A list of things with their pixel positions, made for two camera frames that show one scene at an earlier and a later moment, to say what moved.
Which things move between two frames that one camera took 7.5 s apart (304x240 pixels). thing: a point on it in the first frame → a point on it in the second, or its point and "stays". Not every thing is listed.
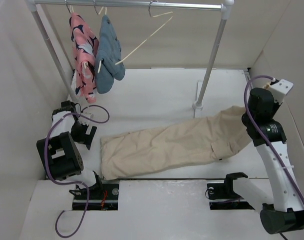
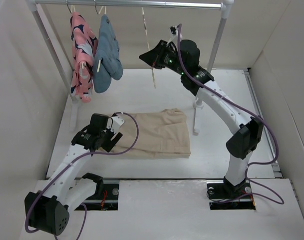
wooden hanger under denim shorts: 100,62 stays
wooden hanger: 152,34 → 151,59
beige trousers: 206,139 → 162,135
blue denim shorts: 109,64 stays
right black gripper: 275,106 → 158,52
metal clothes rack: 226,6 stays
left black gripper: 84,138 → 112,138
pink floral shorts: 86,44 stays
